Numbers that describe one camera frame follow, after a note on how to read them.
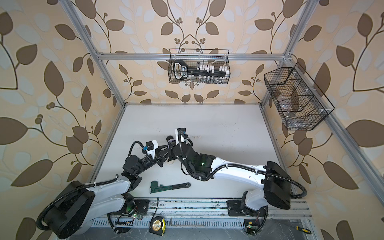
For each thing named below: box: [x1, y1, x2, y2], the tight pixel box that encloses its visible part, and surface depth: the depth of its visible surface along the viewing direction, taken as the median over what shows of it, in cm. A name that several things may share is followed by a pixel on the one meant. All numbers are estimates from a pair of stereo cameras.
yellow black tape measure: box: [148, 216, 166, 237], surface depth 69 cm
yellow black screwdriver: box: [296, 226, 312, 235], surface depth 69 cm
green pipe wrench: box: [150, 181, 192, 194], surface depth 82 cm
